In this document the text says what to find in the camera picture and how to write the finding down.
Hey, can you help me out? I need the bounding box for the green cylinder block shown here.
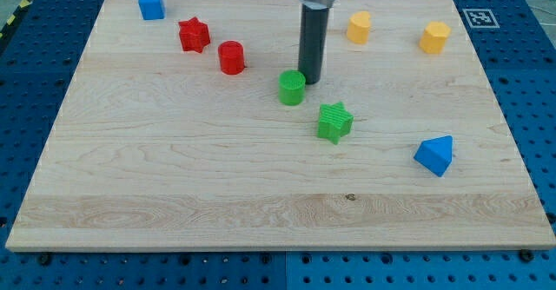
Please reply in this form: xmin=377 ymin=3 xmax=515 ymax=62
xmin=278 ymin=70 xmax=306 ymax=106

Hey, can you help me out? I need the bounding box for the yellow hexagon block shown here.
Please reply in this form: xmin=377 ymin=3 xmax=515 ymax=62
xmin=419 ymin=21 xmax=451 ymax=54

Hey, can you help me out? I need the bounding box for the white fiducial marker tag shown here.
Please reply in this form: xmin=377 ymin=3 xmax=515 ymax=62
xmin=462 ymin=9 xmax=500 ymax=29

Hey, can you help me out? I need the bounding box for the yellow heart block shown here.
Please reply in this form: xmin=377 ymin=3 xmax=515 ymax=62
xmin=346 ymin=10 xmax=371 ymax=44

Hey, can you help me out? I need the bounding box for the red cylinder block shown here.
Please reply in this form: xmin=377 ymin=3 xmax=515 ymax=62
xmin=218 ymin=41 xmax=245 ymax=75

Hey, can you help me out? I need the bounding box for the light wooden board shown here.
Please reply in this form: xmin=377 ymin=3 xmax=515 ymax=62
xmin=6 ymin=0 xmax=555 ymax=253

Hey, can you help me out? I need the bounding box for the blue cube block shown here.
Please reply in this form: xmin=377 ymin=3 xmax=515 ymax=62
xmin=138 ymin=0 xmax=165 ymax=20

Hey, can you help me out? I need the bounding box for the red star block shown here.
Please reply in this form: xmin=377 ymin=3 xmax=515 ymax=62
xmin=178 ymin=16 xmax=210 ymax=53

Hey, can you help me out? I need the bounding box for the blue triangle block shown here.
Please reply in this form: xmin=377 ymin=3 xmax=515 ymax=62
xmin=414 ymin=135 xmax=453 ymax=177

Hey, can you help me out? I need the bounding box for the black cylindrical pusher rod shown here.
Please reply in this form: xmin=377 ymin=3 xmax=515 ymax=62
xmin=298 ymin=4 xmax=329 ymax=84

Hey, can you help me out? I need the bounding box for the green star block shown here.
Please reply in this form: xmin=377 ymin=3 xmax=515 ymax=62
xmin=317 ymin=102 xmax=354 ymax=145

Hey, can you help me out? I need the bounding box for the yellow black hazard tape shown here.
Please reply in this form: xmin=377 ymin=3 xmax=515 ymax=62
xmin=1 ymin=0 xmax=33 ymax=42

